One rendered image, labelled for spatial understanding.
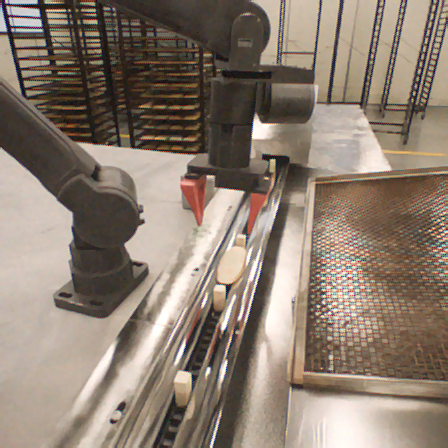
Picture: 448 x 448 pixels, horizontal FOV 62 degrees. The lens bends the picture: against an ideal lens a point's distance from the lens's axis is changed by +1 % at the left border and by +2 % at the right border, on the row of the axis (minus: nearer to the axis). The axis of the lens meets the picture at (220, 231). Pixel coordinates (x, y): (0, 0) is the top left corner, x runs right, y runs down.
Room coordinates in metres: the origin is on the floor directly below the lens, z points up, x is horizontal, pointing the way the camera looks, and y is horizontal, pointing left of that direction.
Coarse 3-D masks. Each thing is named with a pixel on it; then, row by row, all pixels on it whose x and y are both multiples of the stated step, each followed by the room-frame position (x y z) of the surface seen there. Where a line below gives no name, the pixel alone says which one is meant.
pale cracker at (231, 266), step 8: (232, 248) 0.50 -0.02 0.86; (240, 248) 0.49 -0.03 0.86; (224, 256) 0.47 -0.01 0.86; (232, 256) 0.47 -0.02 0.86; (240, 256) 0.47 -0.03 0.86; (224, 264) 0.45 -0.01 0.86; (232, 264) 0.45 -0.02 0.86; (240, 264) 0.45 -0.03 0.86; (216, 272) 0.44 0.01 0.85; (224, 272) 0.43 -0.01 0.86; (232, 272) 0.43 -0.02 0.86; (240, 272) 0.43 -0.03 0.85; (224, 280) 0.41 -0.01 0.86; (232, 280) 0.42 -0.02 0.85
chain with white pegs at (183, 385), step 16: (272, 160) 0.92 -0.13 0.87; (240, 240) 0.51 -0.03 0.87; (224, 288) 0.38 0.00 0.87; (224, 304) 0.38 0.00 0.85; (208, 336) 0.33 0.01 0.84; (192, 368) 0.28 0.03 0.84; (176, 384) 0.24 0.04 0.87; (192, 384) 0.26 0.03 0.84; (176, 400) 0.24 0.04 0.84; (176, 416) 0.22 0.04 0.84; (176, 432) 0.21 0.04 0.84
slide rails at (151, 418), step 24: (240, 216) 0.63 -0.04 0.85; (264, 216) 0.63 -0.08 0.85; (216, 264) 0.46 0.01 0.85; (240, 288) 0.40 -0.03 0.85; (192, 312) 0.35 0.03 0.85; (192, 336) 0.31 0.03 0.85; (216, 336) 0.31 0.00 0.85; (168, 360) 0.28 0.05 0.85; (216, 360) 0.28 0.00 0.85; (168, 384) 0.25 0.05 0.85; (144, 408) 0.22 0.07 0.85; (192, 408) 0.22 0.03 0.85; (144, 432) 0.20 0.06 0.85; (192, 432) 0.20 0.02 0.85
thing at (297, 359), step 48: (336, 192) 0.63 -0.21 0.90; (384, 192) 0.60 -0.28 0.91; (432, 192) 0.57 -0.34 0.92; (432, 240) 0.42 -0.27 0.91; (336, 288) 0.34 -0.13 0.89; (384, 288) 0.33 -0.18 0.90; (432, 288) 0.32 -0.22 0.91; (336, 384) 0.21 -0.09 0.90; (384, 384) 0.20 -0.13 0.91; (432, 384) 0.19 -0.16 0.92
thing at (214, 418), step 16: (288, 160) 0.94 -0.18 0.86; (272, 208) 0.64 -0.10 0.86; (272, 224) 0.57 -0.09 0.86; (256, 256) 0.47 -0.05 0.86; (256, 272) 0.42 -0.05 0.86; (256, 288) 0.40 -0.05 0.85; (240, 320) 0.33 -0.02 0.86; (240, 336) 0.30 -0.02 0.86; (224, 368) 0.26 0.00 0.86; (224, 384) 0.24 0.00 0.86; (224, 400) 0.22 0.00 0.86; (208, 416) 0.21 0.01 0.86; (208, 432) 0.19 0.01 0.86
